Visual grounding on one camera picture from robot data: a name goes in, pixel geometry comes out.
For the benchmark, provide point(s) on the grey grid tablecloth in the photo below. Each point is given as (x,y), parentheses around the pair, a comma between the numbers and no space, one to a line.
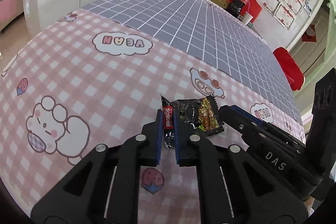
(205,31)

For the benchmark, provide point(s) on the white paper cup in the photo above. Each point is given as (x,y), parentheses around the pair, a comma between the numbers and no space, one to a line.
(246,18)

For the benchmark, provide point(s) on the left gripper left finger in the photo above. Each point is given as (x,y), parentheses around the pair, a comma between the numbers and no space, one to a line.
(104,186)

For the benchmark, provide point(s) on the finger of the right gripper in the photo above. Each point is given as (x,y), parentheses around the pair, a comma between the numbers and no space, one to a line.
(247,115)
(253,134)

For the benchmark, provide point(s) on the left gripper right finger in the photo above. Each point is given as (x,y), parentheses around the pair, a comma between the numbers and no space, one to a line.
(233,187)

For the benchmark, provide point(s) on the black red snack wrapper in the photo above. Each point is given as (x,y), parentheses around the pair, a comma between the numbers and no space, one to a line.
(202,114)

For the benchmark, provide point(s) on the red chair cover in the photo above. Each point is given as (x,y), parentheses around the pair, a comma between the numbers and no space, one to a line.
(293,74)

